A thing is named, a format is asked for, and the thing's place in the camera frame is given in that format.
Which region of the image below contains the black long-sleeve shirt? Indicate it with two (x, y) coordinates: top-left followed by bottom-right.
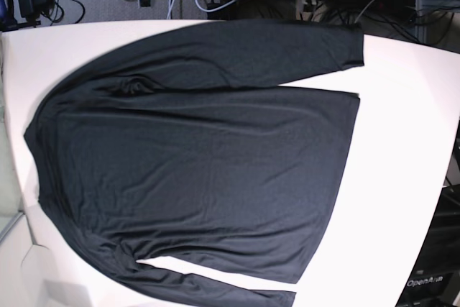
(24, 20), (364, 306)

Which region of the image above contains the black OpenArm case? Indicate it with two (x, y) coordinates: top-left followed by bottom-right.
(397, 185), (459, 306)

